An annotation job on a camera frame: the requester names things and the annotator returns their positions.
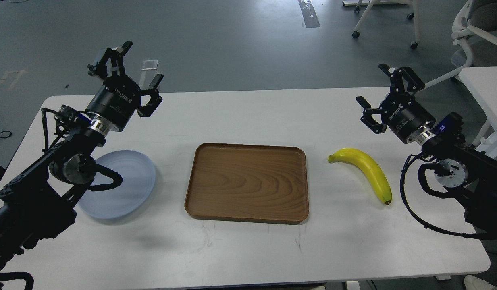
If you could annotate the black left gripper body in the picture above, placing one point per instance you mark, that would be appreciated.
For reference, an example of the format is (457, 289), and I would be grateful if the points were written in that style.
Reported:
(116, 101)

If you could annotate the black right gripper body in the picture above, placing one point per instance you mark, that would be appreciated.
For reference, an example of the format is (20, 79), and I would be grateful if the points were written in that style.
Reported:
(405, 116)

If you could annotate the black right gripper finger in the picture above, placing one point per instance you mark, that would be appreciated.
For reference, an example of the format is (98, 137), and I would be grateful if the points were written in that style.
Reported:
(403, 81)
(368, 120)

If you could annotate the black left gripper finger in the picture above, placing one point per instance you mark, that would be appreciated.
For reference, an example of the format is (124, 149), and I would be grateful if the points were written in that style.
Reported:
(109, 66)
(155, 98)

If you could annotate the yellow banana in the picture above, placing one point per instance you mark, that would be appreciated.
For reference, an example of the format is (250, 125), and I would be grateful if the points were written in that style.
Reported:
(369, 167)

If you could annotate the light blue plate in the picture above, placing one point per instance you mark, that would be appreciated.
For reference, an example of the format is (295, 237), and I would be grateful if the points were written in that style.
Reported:
(139, 177)

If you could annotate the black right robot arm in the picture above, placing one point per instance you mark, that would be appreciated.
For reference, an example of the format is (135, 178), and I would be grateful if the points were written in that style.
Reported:
(450, 169)

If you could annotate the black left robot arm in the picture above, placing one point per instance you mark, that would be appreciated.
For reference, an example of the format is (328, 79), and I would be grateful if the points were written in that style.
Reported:
(39, 203)

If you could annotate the white rolling stand base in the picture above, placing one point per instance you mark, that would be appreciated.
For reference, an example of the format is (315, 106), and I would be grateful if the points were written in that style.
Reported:
(373, 18)

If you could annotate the white side table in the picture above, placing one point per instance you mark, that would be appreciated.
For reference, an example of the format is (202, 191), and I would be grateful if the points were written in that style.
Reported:
(482, 83)

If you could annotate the white office chair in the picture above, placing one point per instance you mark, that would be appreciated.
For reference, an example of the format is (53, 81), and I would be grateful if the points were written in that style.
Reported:
(472, 32)

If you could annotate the brown wooden tray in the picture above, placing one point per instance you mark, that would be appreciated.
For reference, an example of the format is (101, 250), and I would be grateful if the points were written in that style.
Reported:
(248, 183)

